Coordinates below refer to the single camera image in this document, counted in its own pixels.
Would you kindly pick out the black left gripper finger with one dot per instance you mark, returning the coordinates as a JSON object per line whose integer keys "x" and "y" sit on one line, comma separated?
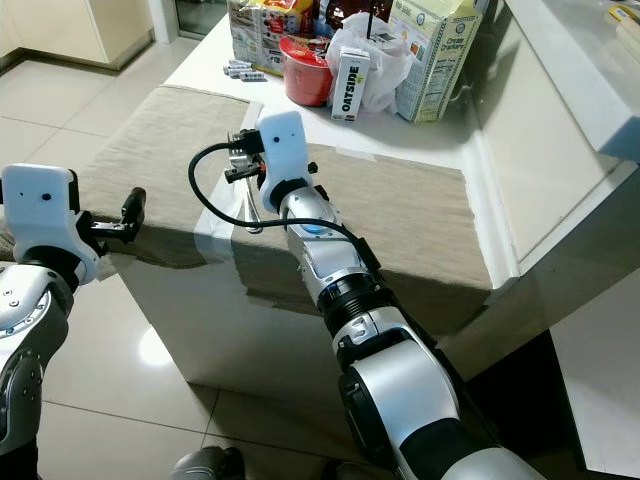
{"x": 134, "y": 214}

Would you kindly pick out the silver metal fork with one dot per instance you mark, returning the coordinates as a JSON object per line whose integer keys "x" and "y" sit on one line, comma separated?
{"x": 254, "y": 212}

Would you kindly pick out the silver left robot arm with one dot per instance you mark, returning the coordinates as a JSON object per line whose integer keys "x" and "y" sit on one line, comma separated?
{"x": 30, "y": 320}

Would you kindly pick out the beige cloth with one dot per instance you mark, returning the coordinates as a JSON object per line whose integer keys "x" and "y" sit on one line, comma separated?
{"x": 420, "y": 220}
{"x": 160, "y": 140}

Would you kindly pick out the small grey battery pack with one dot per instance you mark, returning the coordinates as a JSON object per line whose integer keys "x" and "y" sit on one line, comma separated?
{"x": 245, "y": 71}

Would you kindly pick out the red noodle cup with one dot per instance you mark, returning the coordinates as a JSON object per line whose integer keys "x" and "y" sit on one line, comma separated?
{"x": 305, "y": 78}

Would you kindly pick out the grey printed carton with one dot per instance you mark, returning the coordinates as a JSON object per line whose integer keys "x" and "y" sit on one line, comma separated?
{"x": 255, "y": 40}

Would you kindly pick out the white oat milk carton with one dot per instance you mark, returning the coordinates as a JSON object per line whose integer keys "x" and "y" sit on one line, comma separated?
{"x": 350, "y": 88}

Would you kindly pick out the white kitchen island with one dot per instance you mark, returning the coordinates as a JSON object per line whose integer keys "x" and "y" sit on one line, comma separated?
{"x": 240, "y": 330}

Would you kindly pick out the white plastic bag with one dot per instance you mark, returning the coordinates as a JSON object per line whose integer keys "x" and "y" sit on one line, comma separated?
{"x": 390, "y": 78}

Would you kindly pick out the dark red snack bag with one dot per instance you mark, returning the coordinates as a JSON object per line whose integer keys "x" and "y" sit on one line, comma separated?
{"x": 355, "y": 8}

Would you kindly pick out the beige kitchen cabinet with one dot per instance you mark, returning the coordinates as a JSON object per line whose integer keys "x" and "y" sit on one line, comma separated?
{"x": 80, "y": 25}

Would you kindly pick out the green white cracker box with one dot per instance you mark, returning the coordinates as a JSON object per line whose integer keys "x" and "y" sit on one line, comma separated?
{"x": 440, "y": 60}

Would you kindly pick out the grey robot left foot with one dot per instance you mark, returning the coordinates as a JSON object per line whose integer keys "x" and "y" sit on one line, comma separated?
{"x": 210, "y": 465}

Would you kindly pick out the yellow packet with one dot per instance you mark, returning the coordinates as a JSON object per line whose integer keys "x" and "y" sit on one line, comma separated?
{"x": 622, "y": 14}

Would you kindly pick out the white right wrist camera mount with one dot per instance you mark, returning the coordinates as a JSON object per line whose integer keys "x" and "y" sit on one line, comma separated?
{"x": 285, "y": 150}

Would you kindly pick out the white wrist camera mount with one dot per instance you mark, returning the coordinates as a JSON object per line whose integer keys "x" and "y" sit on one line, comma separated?
{"x": 285, "y": 150}
{"x": 45, "y": 205}

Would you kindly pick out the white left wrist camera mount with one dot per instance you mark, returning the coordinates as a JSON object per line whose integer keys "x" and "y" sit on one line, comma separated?
{"x": 45, "y": 205}

